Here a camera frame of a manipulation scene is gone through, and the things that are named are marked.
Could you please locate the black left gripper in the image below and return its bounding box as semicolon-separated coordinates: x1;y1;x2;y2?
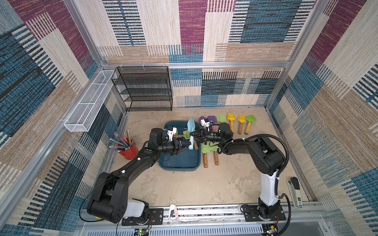
158;138;192;156

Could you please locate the light blue shovel white handle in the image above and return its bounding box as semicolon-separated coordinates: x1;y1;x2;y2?
188;118;197;150

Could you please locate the purple shovel pink handle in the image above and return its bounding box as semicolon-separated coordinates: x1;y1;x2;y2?
207;116;218;124
198;116;206;123

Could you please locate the green shovel wooden handle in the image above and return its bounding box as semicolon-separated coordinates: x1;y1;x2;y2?
216;114;227;123

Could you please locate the yellow shovel wooden handle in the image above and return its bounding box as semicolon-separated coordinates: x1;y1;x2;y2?
237;115;246;134

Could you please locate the green shovel yellow handle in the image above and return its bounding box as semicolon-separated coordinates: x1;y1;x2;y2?
245;115;256;135

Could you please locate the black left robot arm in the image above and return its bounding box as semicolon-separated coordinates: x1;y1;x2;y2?
87;128;191;223

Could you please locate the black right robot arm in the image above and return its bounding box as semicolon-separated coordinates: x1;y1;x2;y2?
190;123;289;221

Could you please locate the teal plastic storage box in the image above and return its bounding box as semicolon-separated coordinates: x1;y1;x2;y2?
158;121;201;172

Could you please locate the red pencil holder cup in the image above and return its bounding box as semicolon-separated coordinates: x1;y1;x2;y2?
109;131;138;160

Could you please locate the white black stapler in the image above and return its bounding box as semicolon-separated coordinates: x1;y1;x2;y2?
286;177;303;208

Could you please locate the black wire shelf rack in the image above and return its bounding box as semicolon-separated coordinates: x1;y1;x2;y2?
112;66;173;112

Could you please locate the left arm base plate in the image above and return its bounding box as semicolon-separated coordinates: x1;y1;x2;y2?
121;208;164;226

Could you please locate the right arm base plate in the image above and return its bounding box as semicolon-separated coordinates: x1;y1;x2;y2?
240;204;286;222

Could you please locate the white mesh wall basket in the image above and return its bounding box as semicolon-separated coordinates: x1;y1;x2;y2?
64;70;114;132

